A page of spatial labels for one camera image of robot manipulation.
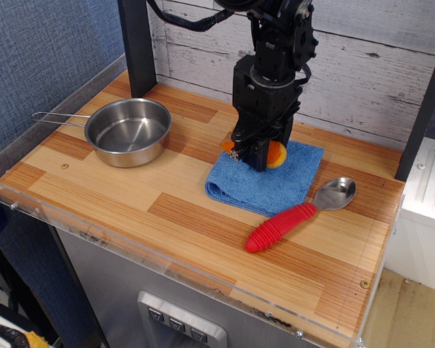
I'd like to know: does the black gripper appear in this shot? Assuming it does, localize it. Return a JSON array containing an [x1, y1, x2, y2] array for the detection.
[[231, 55, 302, 172]]

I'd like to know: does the orange plush fish toy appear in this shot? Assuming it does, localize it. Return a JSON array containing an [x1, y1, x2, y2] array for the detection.
[[220, 140, 287, 169]]

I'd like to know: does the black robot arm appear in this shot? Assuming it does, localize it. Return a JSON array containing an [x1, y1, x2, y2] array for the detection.
[[149, 1, 318, 171]]

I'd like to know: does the folded blue cloth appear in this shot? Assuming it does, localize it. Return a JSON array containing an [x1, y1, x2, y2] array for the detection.
[[205, 141, 324, 218]]

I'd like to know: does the stainless steel saucepan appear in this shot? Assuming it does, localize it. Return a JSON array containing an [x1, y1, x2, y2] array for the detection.
[[31, 97, 173, 169]]

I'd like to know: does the white ridged side counter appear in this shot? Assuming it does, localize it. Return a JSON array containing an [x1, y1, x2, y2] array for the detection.
[[384, 138, 435, 289]]

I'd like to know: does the silver button control panel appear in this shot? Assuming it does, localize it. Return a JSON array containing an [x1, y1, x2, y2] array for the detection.
[[137, 291, 228, 347]]

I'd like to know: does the stainless steel cabinet front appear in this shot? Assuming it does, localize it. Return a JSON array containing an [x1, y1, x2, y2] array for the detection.
[[56, 228, 334, 348]]

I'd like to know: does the clear acrylic edge guard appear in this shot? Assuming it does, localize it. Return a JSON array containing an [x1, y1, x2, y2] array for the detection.
[[0, 54, 405, 348]]

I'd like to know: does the yellow object bottom left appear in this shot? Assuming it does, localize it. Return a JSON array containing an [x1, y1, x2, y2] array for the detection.
[[24, 331, 51, 348]]

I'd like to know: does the red handled metal spoon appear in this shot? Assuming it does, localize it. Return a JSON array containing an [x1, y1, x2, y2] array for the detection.
[[245, 177, 356, 252]]

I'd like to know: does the dark right vertical post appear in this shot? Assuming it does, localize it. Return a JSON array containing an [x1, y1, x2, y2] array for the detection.
[[394, 68, 435, 181]]

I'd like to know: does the dark vertical post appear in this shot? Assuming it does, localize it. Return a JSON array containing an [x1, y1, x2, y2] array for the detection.
[[117, 0, 157, 98], [394, 68, 435, 181]]

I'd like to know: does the dark left vertical post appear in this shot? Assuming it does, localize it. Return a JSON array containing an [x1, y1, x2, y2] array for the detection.
[[117, 0, 157, 98]]

